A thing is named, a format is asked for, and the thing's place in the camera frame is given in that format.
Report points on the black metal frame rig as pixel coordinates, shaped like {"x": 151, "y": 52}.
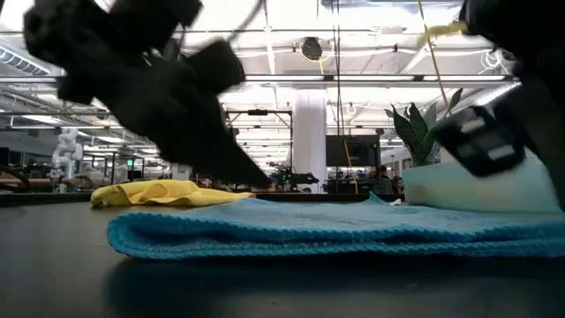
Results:
{"x": 257, "y": 112}

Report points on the white building pillar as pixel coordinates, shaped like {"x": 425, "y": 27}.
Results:
{"x": 309, "y": 132}

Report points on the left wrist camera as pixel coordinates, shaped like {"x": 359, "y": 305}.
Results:
{"x": 216, "y": 66}

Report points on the black background robot arm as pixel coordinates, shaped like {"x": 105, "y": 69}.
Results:
{"x": 296, "y": 179}

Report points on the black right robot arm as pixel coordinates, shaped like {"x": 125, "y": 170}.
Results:
{"x": 521, "y": 22}

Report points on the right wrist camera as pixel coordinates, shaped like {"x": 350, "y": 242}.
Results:
{"x": 481, "y": 141}

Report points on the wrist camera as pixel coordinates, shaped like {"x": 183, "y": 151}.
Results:
{"x": 481, "y": 141}
{"x": 216, "y": 66}

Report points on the person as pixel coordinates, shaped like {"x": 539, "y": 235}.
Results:
{"x": 385, "y": 181}

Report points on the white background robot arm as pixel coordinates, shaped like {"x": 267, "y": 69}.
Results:
{"x": 66, "y": 152}

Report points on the blue microfiber towel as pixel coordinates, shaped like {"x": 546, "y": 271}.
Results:
{"x": 309, "y": 229}

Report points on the yellow microfiber towel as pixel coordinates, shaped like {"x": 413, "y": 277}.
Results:
{"x": 154, "y": 192}

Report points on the green snake plant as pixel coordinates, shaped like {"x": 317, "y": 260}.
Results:
{"x": 419, "y": 132}

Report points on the teal translucent plastic bin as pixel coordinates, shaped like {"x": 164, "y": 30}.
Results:
{"x": 441, "y": 190}

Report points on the black monitor screen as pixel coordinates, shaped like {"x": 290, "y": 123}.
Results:
{"x": 353, "y": 150}

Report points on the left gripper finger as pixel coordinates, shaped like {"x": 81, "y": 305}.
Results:
{"x": 220, "y": 163}

